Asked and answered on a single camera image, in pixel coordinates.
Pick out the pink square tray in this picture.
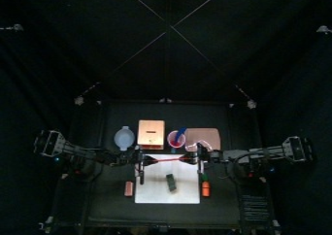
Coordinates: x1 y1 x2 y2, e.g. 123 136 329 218
183 127 221 152

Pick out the pink plastic cup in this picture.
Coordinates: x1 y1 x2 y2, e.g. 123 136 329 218
165 130 188 149

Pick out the light blue plastic bowl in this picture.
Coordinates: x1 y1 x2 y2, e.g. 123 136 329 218
113 125 136 151

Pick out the wooden toy box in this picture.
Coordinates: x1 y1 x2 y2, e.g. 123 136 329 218
136 118 167 151

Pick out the blue plastic spoon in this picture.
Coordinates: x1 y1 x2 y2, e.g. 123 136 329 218
169 126 189 154

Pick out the white cutting board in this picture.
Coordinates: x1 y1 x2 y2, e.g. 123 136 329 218
133 152 203 205

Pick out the white printed label plate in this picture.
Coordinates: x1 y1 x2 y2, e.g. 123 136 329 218
240 194 271 226

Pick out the thin grey cord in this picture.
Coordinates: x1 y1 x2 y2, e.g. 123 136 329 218
119 0 255 105
76 0 229 100

